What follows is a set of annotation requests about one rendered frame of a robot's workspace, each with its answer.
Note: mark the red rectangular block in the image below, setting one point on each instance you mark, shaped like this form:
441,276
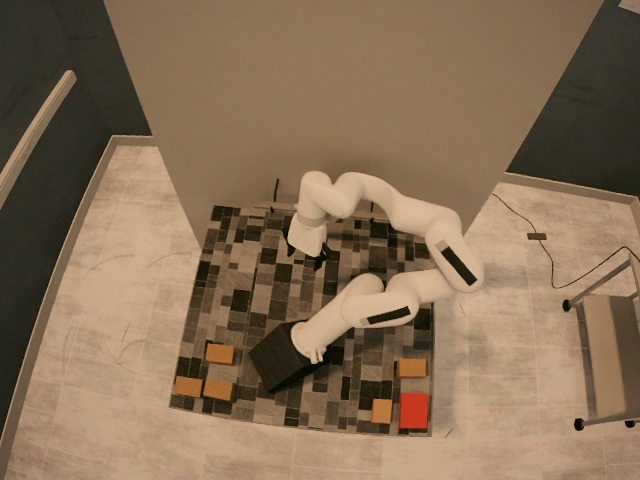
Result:
413,410

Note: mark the beige wall panel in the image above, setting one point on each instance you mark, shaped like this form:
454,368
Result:
434,97

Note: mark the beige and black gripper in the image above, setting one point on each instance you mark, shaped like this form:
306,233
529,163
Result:
310,240

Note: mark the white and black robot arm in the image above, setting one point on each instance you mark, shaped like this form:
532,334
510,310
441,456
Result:
459,270

